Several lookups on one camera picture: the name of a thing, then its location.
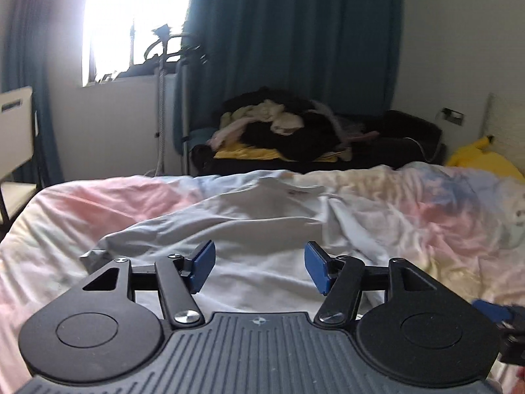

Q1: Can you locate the teal curtain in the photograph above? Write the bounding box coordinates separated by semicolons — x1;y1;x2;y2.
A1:
174;0;402;148
1;0;85;185

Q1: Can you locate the white folding chair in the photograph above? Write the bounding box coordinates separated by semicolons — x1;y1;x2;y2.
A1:
1;86;40;233

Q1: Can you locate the white t-shirt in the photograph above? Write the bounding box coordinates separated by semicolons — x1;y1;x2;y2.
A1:
80;176;389;317

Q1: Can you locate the wall power outlet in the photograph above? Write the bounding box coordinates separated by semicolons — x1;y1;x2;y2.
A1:
435;108;465;126

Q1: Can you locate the pastel tie-dye bed sheet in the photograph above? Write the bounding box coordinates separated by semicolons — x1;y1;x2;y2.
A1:
1;163;524;393

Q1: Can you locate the yellow plush toy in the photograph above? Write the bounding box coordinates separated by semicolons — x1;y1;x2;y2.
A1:
446;135;524;182

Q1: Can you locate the pile of clothes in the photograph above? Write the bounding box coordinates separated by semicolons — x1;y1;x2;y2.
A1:
207;87;379;163

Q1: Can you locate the white pillow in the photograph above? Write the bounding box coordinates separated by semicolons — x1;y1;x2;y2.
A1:
483;94;525;173

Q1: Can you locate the left teal curtain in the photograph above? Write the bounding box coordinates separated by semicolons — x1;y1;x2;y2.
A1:
1;0;85;185

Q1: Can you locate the black open suitcase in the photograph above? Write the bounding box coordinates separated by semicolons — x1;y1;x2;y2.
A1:
190;110;446;175

